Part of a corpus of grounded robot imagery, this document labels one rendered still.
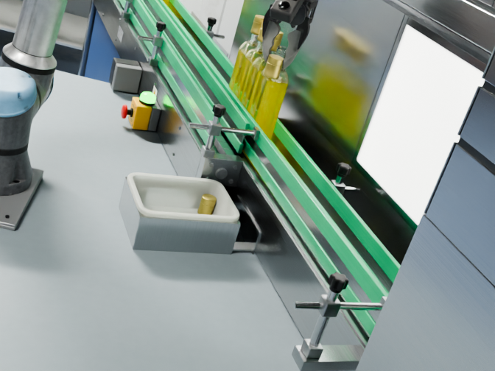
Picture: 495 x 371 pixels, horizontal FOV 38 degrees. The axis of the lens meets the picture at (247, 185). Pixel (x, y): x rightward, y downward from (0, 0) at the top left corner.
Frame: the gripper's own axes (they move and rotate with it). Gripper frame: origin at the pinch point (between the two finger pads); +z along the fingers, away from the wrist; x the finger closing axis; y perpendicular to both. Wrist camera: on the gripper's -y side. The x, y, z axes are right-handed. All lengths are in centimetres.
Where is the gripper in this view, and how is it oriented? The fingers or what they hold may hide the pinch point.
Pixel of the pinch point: (275, 60)
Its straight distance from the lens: 158.7
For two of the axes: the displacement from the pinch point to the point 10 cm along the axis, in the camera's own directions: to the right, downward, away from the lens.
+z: -2.6, 8.6, 4.3
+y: 3.4, -3.3, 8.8
